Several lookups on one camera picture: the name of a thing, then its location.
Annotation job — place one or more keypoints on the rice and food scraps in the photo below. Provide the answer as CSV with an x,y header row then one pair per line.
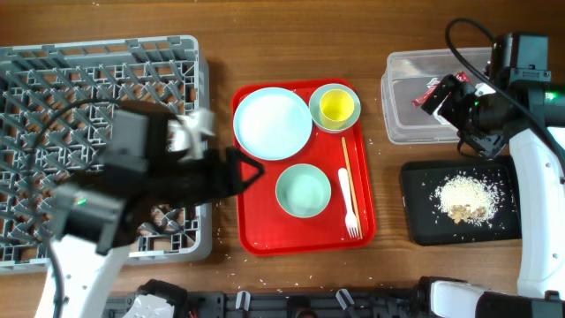
x,y
467,199

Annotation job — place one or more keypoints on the red plastic tray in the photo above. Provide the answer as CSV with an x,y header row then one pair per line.
x,y
266,229

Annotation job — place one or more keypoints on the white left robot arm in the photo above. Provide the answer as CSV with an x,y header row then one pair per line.
x,y
90,245

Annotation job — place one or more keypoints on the grey dishwasher rack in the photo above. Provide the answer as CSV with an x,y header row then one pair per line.
x,y
56,108

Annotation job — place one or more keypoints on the green bowl with rice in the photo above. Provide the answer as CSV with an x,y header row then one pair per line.
x,y
303,191

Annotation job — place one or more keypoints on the light blue plate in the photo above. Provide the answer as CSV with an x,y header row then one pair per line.
x,y
272,123

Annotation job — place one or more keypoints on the small green bowl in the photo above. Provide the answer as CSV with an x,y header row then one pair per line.
x,y
314,106

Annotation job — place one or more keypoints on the red snack wrapper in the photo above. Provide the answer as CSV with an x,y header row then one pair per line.
x,y
433,83

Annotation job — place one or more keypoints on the wooden chopstick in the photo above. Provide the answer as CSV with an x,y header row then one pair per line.
x,y
352,187

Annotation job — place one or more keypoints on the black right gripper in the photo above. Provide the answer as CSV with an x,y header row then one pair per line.
x,y
460,93

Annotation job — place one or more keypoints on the yellow cup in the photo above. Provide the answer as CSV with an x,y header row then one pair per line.
x,y
336,107

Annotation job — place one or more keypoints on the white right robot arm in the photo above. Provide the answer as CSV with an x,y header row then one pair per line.
x,y
529,114

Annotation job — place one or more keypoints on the white plastic fork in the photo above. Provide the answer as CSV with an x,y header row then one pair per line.
x,y
350,218

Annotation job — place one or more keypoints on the black waste tray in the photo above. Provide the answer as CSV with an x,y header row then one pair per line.
x,y
429,222

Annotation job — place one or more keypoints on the clear plastic bin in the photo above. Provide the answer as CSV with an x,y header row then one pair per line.
x,y
405,79

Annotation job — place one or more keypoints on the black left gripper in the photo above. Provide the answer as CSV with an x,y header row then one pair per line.
x,y
226,183

